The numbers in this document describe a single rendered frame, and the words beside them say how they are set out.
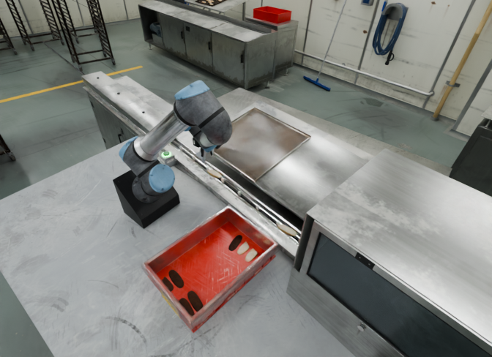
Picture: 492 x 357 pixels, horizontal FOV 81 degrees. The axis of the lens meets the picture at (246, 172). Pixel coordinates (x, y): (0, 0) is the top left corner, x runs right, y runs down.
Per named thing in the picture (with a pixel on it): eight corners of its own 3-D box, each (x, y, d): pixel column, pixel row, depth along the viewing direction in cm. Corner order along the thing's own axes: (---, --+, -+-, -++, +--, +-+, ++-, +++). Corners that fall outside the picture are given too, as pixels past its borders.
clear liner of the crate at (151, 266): (143, 276, 121) (138, 263, 115) (228, 216, 148) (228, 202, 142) (192, 338, 104) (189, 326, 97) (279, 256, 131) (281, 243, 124)
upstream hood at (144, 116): (83, 83, 259) (80, 74, 254) (103, 78, 269) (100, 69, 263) (155, 143, 192) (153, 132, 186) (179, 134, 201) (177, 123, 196)
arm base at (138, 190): (140, 208, 138) (146, 205, 130) (126, 179, 137) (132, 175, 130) (168, 195, 147) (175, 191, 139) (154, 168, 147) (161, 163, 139)
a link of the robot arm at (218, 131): (247, 131, 103) (220, 142, 150) (228, 106, 101) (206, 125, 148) (222, 151, 101) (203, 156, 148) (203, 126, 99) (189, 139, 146)
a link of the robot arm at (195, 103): (134, 182, 127) (217, 115, 97) (110, 156, 124) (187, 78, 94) (150, 170, 137) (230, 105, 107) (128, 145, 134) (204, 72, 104)
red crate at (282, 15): (252, 17, 462) (252, 8, 453) (266, 14, 482) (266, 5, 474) (277, 23, 436) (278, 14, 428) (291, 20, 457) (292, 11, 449)
